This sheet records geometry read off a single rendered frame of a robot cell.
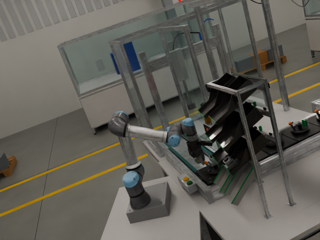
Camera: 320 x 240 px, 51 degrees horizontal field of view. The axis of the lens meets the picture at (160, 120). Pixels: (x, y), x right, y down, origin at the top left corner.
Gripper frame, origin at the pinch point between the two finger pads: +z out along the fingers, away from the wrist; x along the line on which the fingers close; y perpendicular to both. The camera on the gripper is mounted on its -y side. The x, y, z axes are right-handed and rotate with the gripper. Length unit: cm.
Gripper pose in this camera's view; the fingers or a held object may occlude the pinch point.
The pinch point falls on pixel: (203, 163)
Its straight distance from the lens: 240.4
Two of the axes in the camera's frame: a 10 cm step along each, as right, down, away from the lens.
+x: 3.0, 2.3, -9.2
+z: 3.1, 9.0, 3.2
